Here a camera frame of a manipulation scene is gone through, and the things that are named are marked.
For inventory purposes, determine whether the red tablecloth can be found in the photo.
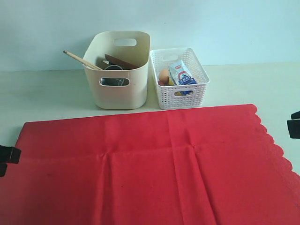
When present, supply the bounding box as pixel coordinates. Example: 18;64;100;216
0;104;300;225

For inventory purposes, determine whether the stainless steel cup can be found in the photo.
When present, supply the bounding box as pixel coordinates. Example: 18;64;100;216
99;64;129;86

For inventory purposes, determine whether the wooden chopstick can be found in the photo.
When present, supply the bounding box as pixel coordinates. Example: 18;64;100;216
63;50;101;70

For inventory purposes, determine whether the white red milk carton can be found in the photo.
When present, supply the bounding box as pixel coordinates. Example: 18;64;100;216
168;60;197;86

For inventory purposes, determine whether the yellow lemon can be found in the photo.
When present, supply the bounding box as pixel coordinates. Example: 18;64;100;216
168;77;176;86

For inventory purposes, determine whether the brown wooden plate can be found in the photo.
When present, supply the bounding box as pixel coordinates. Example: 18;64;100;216
105;54;138;70

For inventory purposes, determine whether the brown egg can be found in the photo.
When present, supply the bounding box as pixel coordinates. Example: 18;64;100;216
158;69;169;84

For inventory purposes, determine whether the red sausage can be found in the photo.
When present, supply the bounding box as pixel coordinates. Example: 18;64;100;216
158;81;165;86

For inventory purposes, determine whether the white perforated plastic basket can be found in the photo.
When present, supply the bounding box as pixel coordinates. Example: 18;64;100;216
150;47;210;110

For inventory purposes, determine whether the cream plastic storage bin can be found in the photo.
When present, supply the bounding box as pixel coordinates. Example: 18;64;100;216
83;31;150;109

